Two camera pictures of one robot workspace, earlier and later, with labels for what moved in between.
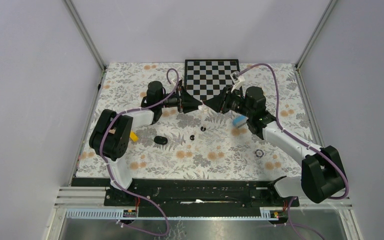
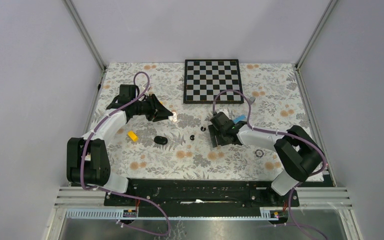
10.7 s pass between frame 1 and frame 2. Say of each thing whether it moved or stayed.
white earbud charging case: moved
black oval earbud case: stayed
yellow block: stayed
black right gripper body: moved
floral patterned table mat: stayed
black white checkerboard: stayed
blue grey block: stayed
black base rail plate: stayed
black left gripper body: moved
